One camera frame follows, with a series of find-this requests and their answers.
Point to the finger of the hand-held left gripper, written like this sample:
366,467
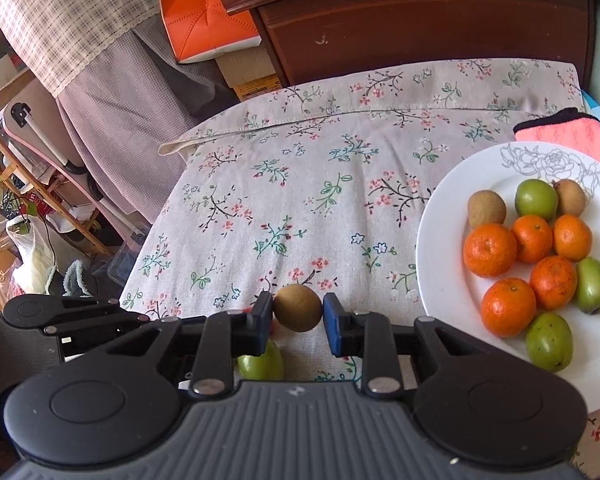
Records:
105,322

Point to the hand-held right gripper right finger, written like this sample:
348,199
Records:
332,327

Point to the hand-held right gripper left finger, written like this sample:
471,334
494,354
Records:
261,325

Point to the brown longan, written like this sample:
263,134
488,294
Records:
486,208
571,197
298,310

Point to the white plate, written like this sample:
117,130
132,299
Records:
445,260

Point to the orange mandarin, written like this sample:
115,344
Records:
572,236
490,250
553,282
531,237
508,307

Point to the teal cloth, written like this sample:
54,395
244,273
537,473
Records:
77,280

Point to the white plastic bag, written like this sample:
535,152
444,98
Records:
27,260

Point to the clear plastic box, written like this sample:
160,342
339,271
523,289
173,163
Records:
125,262

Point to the wooden shelf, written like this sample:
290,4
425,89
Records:
75,215

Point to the pink white folding rack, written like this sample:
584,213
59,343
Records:
45,142

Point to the mauve checked cloth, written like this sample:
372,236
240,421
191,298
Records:
130,130

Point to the brown cardboard box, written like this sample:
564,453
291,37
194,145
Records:
250,77

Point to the beige plaid cloth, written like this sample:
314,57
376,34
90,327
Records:
55,20

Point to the pink towel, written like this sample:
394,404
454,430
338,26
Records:
570,132

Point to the orange cardboard box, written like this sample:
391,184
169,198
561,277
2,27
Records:
200,15

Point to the wooden headboard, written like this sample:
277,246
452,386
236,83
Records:
430,25

